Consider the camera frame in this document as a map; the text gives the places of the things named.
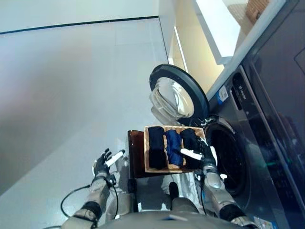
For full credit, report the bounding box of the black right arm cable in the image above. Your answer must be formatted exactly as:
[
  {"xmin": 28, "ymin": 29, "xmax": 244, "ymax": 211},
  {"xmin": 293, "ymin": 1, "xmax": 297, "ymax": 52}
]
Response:
[{"xmin": 199, "ymin": 176, "xmax": 208, "ymax": 213}]

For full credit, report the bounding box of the round glass washer door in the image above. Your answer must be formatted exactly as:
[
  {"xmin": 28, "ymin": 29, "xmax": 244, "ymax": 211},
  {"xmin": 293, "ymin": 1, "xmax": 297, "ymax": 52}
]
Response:
[{"xmin": 149, "ymin": 63, "xmax": 208, "ymax": 127}]

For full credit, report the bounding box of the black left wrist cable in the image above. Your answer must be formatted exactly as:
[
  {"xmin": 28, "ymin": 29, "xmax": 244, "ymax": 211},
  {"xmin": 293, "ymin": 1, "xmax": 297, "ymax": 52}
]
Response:
[{"xmin": 61, "ymin": 185, "xmax": 120, "ymax": 220}]

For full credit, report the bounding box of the silver right robot leg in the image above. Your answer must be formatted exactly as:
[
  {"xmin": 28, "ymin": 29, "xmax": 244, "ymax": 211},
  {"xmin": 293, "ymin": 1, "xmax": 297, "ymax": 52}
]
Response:
[{"xmin": 161, "ymin": 181, "xmax": 201, "ymax": 213}]

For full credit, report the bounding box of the white blue info sticker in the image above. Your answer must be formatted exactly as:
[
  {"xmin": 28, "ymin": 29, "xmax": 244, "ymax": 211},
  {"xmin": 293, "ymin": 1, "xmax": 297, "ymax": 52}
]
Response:
[{"xmin": 252, "ymin": 216, "xmax": 275, "ymax": 229}]

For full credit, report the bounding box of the blue white energy label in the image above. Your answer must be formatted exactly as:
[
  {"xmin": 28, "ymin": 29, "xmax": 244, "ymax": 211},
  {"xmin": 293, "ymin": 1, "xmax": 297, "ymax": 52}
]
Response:
[{"xmin": 217, "ymin": 85, "xmax": 227, "ymax": 104}]

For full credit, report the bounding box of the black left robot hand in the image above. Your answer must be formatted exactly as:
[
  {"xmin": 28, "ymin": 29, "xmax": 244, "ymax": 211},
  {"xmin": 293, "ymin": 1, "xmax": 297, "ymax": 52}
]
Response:
[{"xmin": 92, "ymin": 148, "xmax": 126, "ymax": 178}]

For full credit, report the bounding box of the silver left robot leg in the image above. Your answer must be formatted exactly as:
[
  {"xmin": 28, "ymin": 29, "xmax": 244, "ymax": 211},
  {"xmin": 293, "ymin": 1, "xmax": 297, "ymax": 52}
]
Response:
[{"xmin": 104, "ymin": 190, "xmax": 139, "ymax": 220}]

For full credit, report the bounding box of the dark brown glossy stool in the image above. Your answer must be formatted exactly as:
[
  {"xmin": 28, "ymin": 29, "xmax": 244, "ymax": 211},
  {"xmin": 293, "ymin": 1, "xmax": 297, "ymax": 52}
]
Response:
[{"xmin": 127, "ymin": 129, "xmax": 200, "ymax": 194}]

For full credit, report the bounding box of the large black garment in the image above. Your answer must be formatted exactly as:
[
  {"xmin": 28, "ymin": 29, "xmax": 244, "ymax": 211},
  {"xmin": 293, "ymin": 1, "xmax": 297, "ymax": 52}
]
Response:
[{"xmin": 147, "ymin": 126, "xmax": 166, "ymax": 170}]

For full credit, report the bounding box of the white counter cabinet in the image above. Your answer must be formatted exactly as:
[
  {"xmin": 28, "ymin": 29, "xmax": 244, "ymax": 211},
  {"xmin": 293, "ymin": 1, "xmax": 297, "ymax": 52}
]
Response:
[{"xmin": 158, "ymin": 0, "xmax": 253, "ymax": 65}]

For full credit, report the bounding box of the rectangular wicker laundry basket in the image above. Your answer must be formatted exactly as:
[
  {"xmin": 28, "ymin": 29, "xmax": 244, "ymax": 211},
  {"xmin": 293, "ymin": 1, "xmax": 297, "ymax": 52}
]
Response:
[{"xmin": 144, "ymin": 125, "xmax": 206, "ymax": 174}]

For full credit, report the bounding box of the silver robot leg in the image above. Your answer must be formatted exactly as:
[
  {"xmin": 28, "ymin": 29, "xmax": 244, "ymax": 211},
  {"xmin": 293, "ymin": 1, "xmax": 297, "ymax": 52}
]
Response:
[
  {"xmin": 104, "ymin": 190, "xmax": 139, "ymax": 220},
  {"xmin": 161, "ymin": 181, "xmax": 201, "ymax": 213}
]

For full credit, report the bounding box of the blue garment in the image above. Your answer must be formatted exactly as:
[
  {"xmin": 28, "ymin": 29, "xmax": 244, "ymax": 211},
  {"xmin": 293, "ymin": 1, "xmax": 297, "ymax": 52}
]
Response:
[{"xmin": 164, "ymin": 130, "xmax": 186, "ymax": 166}]

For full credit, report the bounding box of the grey robot torso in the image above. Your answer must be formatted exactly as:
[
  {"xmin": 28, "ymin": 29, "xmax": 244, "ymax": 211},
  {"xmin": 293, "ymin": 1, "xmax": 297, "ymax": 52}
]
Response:
[{"xmin": 97, "ymin": 209, "xmax": 241, "ymax": 229}]

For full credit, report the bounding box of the small wicker storage basket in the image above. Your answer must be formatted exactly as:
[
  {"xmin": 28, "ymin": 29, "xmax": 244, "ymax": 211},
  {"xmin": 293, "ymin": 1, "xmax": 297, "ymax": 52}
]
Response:
[{"xmin": 245, "ymin": 0, "xmax": 266, "ymax": 23}]

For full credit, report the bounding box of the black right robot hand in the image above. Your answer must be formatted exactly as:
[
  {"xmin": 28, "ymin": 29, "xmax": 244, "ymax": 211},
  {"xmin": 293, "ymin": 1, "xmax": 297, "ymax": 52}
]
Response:
[{"xmin": 180, "ymin": 135, "xmax": 217, "ymax": 167}]

